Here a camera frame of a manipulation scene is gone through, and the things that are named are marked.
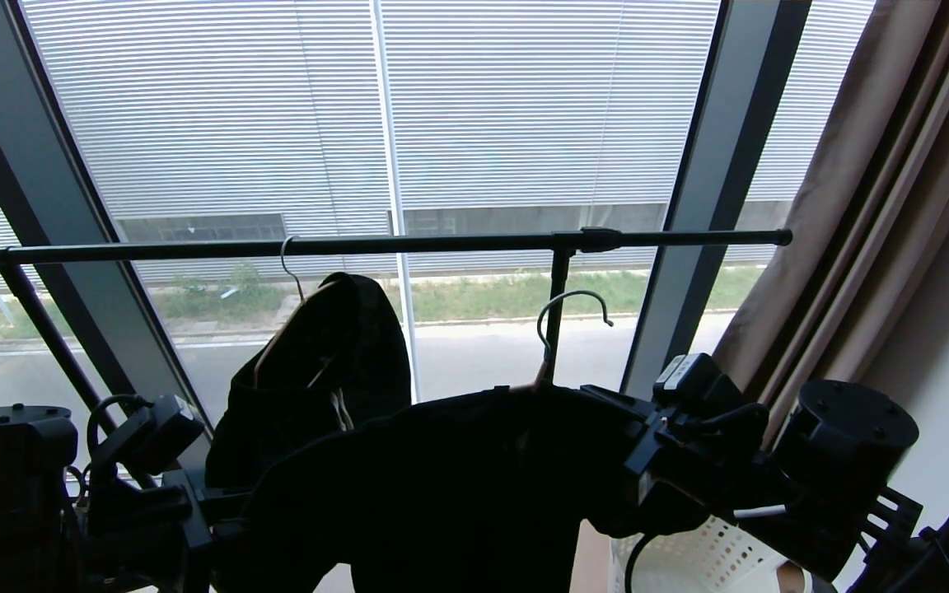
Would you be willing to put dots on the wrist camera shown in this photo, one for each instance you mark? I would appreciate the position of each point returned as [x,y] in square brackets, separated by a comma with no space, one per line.
[709,387]
[161,432]

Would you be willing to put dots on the window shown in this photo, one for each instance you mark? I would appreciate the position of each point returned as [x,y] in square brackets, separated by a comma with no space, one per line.
[483,107]

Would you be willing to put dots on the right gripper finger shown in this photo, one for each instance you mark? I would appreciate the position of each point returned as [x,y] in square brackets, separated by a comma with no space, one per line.
[623,408]

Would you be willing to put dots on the black clothes rack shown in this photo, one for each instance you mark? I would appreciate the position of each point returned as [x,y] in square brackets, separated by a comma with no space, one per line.
[153,249]

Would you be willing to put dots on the pink clothes hanger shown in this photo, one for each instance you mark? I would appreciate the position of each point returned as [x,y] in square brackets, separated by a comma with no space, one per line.
[539,329]
[282,259]

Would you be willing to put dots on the brown curtain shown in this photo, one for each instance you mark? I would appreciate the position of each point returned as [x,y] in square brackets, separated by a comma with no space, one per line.
[853,206]

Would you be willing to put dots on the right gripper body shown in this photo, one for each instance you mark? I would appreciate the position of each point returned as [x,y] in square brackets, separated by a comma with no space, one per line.
[738,494]

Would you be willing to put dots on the black garment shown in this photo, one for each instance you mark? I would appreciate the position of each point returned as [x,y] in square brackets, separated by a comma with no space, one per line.
[458,494]
[318,371]

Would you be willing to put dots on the white laundry basket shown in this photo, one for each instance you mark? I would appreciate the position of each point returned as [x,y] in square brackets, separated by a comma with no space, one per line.
[713,560]

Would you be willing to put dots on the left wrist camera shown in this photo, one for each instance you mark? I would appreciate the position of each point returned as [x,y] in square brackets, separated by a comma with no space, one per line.
[161,432]

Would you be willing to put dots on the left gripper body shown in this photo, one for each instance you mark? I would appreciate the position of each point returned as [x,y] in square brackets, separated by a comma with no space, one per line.
[145,543]

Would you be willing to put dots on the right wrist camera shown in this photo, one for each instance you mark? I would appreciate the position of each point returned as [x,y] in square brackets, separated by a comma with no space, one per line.
[709,387]

